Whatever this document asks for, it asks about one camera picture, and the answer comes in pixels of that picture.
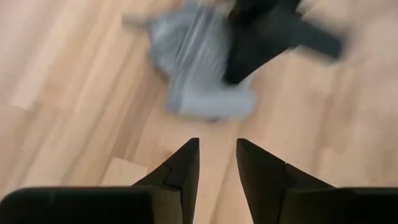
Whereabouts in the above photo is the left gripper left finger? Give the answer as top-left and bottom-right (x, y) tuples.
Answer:
(132, 137), (200, 224)

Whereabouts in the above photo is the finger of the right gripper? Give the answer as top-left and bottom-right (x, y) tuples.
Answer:
(221, 24), (293, 85)
(287, 18), (343, 60)

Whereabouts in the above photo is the grey microfiber towel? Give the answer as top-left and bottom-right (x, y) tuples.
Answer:
(123, 0), (259, 121)

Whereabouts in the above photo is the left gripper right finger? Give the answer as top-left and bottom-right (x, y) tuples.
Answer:
(235, 138), (336, 224)

